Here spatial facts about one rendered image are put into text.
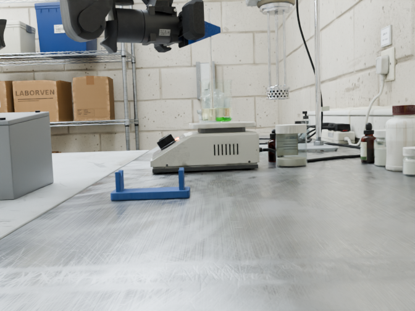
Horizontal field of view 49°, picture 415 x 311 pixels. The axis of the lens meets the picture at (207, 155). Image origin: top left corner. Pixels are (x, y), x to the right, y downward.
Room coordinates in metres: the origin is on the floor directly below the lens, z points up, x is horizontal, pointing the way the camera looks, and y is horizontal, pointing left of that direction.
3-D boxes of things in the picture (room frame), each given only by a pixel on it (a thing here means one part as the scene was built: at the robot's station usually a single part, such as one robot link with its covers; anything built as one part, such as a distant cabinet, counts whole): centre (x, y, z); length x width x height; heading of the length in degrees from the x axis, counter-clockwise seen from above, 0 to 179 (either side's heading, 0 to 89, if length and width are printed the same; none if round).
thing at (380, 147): (0.83, -0.33, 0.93); 0.06 x 0.06 x 0.07
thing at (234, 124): (0.89, -0.03, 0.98); 0.12 x 0.12 x 0.01; 5
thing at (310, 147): (1.27, -0.19, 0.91); 0.30 x 0.20 x 0.01; 90
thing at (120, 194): (0.59, 0.07, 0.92); 0.10 x 0.03 x 0.04; 90
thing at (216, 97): (0.88, -0.02, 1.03); 0.07 x 0.06 x 0.08; 177
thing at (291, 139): (0.88, -0.16, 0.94); 0.06 x 0.06 x 0.08
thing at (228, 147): (0.89, 0.00, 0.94); 0.22 x 0.13 x 0.08; 95
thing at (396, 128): (0.77, -0.33, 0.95); 0.06 x 0.06 x 0.11
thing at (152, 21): (0.83, 0.07, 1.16); 0.19 x 0.08 x 0.06; 26
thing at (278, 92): (1.27, -0.20, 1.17); 0.07 x 0.07 x 0.25
